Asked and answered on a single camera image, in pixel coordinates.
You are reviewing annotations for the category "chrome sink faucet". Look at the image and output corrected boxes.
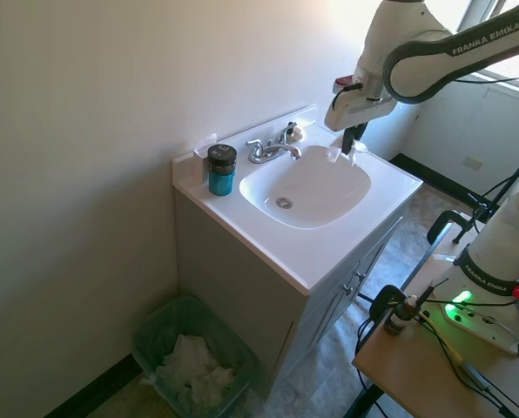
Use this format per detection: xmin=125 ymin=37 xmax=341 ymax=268
xmin=246 ymin=141 xmax=303 ymax=165

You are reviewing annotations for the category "grey vanity cabinet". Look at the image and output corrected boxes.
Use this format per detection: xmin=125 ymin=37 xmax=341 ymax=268
xmin=174 ymin=186 xmax=407 ymax=400

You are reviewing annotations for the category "yellow cable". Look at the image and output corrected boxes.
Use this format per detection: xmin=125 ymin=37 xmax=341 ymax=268
xmin=415 ymin=311 xmax=465 ymax=367

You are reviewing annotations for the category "white sink countertop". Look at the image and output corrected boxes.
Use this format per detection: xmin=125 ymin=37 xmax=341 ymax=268
xmin=172 ymin=104 xmax=424 ymax=297

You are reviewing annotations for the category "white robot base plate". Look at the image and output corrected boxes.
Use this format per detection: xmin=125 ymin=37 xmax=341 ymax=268
xmin=442 ymin=300 xmax=519 ymax=356

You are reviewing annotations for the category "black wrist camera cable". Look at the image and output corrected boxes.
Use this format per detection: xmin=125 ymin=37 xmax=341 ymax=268
xmin=331 ymin=72 xmax=519 ymax=112

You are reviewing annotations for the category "blue jar with black lid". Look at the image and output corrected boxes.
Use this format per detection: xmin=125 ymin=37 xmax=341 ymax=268
xmin=206 ymin=143 xmax=237 ymax=197

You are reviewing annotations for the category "white tissue pile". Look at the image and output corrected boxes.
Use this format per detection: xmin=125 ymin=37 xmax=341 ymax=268
xmin=154 ymin=334 xmax=237 ymax=406

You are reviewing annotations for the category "wooden table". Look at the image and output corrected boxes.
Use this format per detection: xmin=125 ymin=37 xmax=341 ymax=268
xmin=351 ymin=230 xmax=519 ymax=418

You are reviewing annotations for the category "black baseboard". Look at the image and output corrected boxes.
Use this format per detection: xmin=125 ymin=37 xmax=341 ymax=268
xmin=39 ymin=352 xmax=145 ymax=418
xmin=389 ymin=152 xmax=491 ymax=210

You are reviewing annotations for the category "green lined trash bin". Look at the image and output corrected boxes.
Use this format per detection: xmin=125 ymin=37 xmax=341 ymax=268
xmin=131 ymin=294 xmax=256 ymax=418

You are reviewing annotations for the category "brown dropper bottle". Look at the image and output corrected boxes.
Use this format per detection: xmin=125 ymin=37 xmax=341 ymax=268
xmin=383 ymin=294 xmax=420 ymax=336

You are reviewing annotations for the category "white cable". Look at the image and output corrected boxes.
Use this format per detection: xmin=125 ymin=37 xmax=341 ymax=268
xmin=481 ymin=320 xmax=519 ymax=350

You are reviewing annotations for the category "black clamp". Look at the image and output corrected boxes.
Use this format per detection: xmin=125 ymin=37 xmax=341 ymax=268
xmin=369 ymin=285 xmax=411 ymax=327
xmin=427 ymin=210 xmax=476 ymax=245

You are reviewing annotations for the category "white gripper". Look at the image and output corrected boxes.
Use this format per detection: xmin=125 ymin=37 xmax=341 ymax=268
xmin=323 ymin=84 xmax=395 ymax=154

